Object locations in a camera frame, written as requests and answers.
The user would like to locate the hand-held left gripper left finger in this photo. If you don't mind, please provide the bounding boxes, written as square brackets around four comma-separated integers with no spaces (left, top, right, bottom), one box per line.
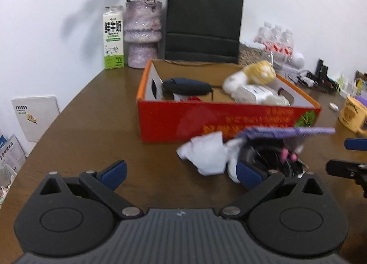
[39,160,144,219]

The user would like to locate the black charging dock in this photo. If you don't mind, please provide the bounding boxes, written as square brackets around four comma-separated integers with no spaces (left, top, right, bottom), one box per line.
[315,59,329,82]

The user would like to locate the clear jar of seeds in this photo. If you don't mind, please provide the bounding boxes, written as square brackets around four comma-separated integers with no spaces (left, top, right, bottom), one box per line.
[239,42,266,66]

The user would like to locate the white yellow plush toy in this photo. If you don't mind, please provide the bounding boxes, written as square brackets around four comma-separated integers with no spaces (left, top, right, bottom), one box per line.
[222,61,276,97]

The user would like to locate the white board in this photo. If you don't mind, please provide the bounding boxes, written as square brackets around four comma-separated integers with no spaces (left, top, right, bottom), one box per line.
[11,96,61,142]

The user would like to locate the black paper bag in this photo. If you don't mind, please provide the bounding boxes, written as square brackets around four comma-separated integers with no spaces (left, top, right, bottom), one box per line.
[165,0,245,65]

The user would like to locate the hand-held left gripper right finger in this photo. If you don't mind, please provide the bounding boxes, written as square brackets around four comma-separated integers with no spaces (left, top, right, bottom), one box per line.
[219,160,337,220]

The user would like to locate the purple mottled ceramic vase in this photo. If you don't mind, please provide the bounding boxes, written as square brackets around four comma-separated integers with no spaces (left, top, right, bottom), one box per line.
[124,0,163,69]

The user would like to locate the yellow bear mug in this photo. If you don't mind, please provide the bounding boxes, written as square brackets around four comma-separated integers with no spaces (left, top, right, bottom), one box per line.
[338,96,367,134]

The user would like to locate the white printed packet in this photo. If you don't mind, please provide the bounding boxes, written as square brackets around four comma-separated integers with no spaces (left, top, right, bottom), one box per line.
[0,135,27,190]

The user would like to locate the white tin box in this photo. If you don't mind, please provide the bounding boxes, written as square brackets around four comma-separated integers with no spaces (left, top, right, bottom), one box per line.
[277,65,301,84]

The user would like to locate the white round speaker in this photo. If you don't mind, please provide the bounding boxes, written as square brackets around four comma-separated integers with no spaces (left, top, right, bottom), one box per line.
[288,52,305,68]

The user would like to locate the navy zip pouch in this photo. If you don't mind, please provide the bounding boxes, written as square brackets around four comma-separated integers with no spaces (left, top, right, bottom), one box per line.
[162,77,214,101]

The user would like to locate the white tissue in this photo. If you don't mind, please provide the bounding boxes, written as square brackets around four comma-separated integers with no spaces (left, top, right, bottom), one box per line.
[176,131,230,176]

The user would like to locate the white round lid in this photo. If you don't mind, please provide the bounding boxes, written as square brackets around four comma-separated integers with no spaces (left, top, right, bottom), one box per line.
[227,156,243,184]

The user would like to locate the white plastic jar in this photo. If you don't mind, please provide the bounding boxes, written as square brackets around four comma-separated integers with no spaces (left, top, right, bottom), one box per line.
[234,84,277,106]

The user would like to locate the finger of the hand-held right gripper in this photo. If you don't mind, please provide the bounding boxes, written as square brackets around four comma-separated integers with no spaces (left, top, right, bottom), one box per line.
[326,160,367,198]
[344,138,367,150]

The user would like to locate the black cable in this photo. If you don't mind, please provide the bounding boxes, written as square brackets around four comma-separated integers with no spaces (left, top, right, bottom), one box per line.
[244,138,289,173]

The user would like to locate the white charger with cable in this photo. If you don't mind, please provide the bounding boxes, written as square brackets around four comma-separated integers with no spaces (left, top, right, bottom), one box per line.
[343,80,356,98]

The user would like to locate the red label water bottle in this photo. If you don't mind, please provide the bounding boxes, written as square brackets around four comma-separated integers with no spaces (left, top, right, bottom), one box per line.
[254,21,273,52]
[279,29,295,62]
[270,24,285,58]

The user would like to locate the green white milk carton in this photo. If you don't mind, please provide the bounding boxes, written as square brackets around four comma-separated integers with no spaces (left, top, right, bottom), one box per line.
[103,6,125,70]

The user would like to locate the tangled black desk cables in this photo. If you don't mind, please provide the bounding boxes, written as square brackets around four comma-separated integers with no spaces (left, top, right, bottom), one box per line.
[297,70,340,94]

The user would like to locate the blue printed packet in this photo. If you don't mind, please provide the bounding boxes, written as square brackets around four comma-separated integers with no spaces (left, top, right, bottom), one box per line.
[0,133,9,155]

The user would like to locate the red cardboard box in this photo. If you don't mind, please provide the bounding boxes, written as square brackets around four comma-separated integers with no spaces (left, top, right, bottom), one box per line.
[136,59,322,144]

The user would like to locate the purple cloth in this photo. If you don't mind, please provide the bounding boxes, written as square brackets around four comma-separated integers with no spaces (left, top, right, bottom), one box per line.
[235,126,336,154]

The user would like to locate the brown wooden desktop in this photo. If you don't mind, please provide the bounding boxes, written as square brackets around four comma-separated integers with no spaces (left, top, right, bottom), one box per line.
[0,63,367,264]

